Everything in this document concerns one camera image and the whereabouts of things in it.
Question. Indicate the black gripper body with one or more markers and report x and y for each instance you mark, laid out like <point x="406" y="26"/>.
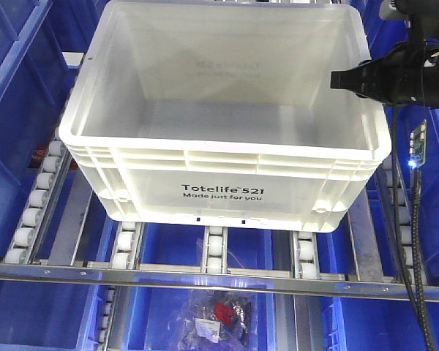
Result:
<point x="405" y="76"/>

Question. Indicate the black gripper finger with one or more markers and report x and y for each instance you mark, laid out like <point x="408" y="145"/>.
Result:
<point x="357" y="80"/>

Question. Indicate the white plastic tote box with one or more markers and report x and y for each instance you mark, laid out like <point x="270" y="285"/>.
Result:
<point x="222" y="113"/>

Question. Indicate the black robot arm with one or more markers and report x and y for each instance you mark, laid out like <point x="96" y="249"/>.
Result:
<point x="423" y="21"/>

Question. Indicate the green circuit board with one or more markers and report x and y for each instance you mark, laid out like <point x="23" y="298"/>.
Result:
<point x="418" y="145"/>

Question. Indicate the right roller track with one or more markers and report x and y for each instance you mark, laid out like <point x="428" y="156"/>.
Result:
<point x="398" y="210"/>

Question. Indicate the roller track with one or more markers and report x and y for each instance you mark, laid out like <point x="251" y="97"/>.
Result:
<point x="305" y="255"/>
<point x="398" y="210"/>
<point x="215" y="250"/>
<point x="126" y="247"/>
<point x="40" y="206"/>

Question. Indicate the blue bin right shelf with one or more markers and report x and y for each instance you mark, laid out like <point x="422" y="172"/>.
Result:
<point x="381" y="36"/>

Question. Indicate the blue bin shelf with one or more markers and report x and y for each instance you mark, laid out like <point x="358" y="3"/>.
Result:
<point x="381" y="36"/>
<point x="34" y="83"/>

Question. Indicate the middle roller track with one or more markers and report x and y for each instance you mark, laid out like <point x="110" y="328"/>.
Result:
<point x="215" y="250"/>

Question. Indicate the clear bag with parts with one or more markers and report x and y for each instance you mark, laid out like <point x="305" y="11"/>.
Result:
<point x="215" y="320"/>

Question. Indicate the blue storage bin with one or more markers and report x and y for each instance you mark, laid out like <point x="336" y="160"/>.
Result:
<point x="178" y="319"/>

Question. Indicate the blue bin left shelf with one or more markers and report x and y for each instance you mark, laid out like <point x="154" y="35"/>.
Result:
<point x="34" y="83"/>

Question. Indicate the left roller track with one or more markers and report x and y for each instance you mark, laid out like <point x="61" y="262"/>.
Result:
<point x="40" y="206"/>

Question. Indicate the metal shelf front rail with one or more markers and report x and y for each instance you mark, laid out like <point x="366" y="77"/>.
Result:
<point x="190" y="277"/>

